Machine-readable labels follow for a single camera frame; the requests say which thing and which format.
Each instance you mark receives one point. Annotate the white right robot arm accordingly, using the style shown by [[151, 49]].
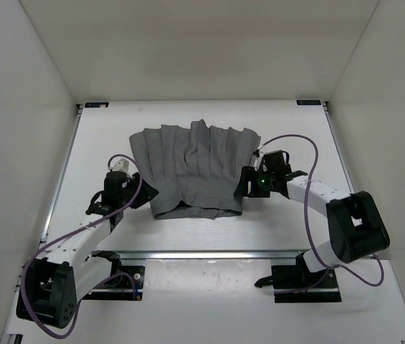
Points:
[[355, 226]]

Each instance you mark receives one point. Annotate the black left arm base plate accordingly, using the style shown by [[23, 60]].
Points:
[[120, 279]]

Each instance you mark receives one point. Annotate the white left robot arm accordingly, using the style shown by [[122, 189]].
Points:
[[55, 282]]

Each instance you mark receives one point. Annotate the dark label sticker left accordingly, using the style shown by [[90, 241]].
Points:
[[96, 104]]

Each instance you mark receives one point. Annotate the grey pleated skirt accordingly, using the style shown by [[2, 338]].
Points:
[[195, 170]]

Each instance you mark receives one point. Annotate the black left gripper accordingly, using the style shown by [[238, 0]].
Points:
[[146, 191]]

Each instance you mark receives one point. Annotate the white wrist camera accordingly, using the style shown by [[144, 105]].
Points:
[[122, 165], [258, 158]]

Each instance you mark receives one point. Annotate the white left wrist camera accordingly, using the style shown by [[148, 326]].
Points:
[[122, 165]]

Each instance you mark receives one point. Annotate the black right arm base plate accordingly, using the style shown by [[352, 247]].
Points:
[[294, 283]]

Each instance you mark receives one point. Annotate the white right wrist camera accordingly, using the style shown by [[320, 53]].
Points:
[[258, 158]]

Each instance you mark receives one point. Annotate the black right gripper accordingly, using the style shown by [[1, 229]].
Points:
[[242, 188]]

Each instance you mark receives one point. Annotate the dark label sticker right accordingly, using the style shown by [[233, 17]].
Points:
[[308, 102]]

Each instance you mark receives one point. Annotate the dark label sticker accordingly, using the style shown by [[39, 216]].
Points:
[[96, 104], [308, 102]]

